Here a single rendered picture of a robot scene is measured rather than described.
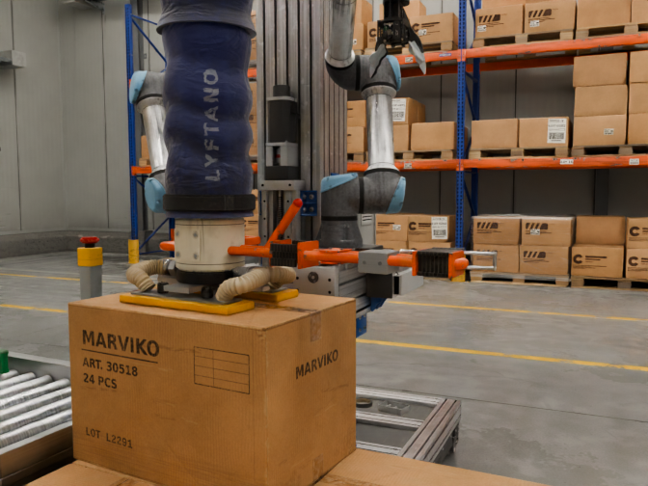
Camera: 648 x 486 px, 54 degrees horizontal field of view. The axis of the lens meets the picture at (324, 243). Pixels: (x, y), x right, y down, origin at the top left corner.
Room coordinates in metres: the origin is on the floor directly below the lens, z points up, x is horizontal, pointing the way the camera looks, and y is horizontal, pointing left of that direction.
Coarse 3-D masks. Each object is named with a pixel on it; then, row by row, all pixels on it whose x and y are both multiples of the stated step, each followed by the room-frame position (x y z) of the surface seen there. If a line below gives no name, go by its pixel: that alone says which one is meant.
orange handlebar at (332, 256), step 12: (252, 240) 1.80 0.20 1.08; (228, 252) 1.53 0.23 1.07; (240, 252) 1.51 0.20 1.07; (252, 252) 1.49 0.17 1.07; (264, 252) 1.47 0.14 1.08; (312, 252) 1.41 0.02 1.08; (324, 252) 1.40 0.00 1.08; (336, 252) 1.38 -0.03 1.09; (348, 252) 1.41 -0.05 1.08; (396, 264) 1.31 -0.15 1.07; (408, 264) 1.29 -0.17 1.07; (456, 264) 1.24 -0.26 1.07; (468, 264) 1.26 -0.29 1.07
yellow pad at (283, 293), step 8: (280, 288) 1.61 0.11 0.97; (288, 288) 1.64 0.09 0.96; (240, 296) 1.60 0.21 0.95; (248, 296) 1.59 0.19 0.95; (256, 296) 1.58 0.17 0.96; (264, 296) 1.57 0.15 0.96; (272, 296) 1.55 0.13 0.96; (280, 296) 1.56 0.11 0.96; (288, 296) 1.59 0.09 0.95; (296, 296) 1.62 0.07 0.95
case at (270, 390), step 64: (128, 320) 1.46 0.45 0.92; (192, 320) 1.36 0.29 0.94; (256, 320) 1.34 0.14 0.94; (320, 320) 1.46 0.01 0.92; (128, 384) 1.46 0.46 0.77; (192, 384) 1.37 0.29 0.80; (256, 384) 1.28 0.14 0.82; (320, 384) 1.46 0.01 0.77; (128, 448) 1.47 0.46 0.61; (192, 448) 1.37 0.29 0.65; (256, 448) 1.28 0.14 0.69; (320, 448) 1.45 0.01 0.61
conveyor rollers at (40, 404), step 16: (0, 384) 2.19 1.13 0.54; (16, 384) 2.24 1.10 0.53; (32, 384) 2.20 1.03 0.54; (48, 384) 2.17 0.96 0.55; (64, 384) 2.21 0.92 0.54; (0, 400) 2.00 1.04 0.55; (16, 400) 2.04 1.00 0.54; (32, 400) 2.00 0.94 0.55; (48, 400) 2.04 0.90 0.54; (64, 400) 2.00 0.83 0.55; (0, 416) 1.88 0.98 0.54; (16, 416) 1.86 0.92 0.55; (32, 416) 1.88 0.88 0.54; (48, 416) 1.93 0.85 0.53; (64, 416) 1.88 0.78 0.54; (0, 432) 1.78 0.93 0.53; (16, 432) 1.74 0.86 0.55; (32, 432) 1.77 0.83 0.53; (0, 448) 1.68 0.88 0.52
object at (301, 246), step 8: (280, 240) 1.48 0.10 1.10; (288, 240) 1.51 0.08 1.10; (296, 240) 1.52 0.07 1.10; (272, 248) 1.44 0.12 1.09; (280, 248) 1.43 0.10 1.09; (288, 248) 1.42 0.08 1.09; (296, 248) 1.41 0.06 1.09; (304, 248) 1.42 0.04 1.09; (312, 248) 1.46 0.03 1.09; (272, 256) 1.45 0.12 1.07; (280, 256) 1.44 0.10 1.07; (288, 256) 1.43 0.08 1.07; (296, 256) 1.42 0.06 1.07; (272, 264) 1.44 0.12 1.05; (280, 264) 1.43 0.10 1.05; (288, 264) 1.42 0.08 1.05; (296, 264) 1.41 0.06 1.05; (304, 264) 1.42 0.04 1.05; (312, 264) 1.46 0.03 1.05
